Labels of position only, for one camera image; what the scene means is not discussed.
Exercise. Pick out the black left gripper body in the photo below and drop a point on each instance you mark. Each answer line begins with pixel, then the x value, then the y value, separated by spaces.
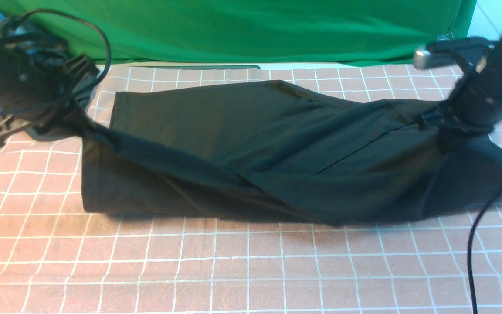
pixel 46 100

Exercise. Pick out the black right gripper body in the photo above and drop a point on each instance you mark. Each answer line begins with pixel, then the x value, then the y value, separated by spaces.
pixel 453 132

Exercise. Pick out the dark gray long-sleeved shirt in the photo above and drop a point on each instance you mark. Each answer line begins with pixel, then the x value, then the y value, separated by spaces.
pixel 272 152

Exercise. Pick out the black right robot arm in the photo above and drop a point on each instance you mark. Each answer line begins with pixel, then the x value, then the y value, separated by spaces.
pixel 474 107

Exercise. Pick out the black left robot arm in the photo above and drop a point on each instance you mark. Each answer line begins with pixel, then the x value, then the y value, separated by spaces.
pixel 43 49

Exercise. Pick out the metal binder clip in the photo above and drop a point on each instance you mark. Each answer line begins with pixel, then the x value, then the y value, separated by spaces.
pixel 444 37

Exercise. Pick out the green backdrop cloth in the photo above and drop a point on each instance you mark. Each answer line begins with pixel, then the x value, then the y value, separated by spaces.
pixel 354 32

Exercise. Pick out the pink checkered tablecloth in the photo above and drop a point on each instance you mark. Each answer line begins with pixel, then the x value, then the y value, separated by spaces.
pixel 57 259

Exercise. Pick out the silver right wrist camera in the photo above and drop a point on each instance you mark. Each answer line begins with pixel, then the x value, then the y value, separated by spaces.
pixel 464 52

